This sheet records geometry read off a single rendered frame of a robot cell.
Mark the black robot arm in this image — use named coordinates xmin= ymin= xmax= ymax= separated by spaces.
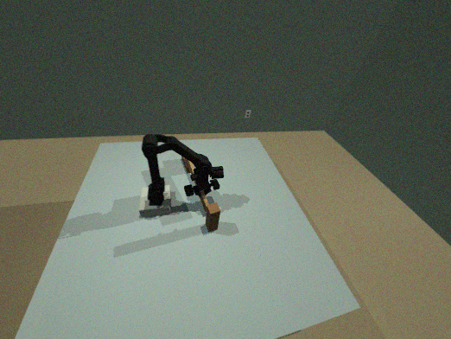
xmin=142 ymin=134 xmax=224 ymax=206

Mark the long wooden rail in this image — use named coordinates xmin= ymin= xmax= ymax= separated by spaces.
xmin=186 ymin=159 xmax=209 ymax=212

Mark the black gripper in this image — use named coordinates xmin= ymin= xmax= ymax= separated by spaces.
xmin=184 ymin=179 xmax=220 ymax=198

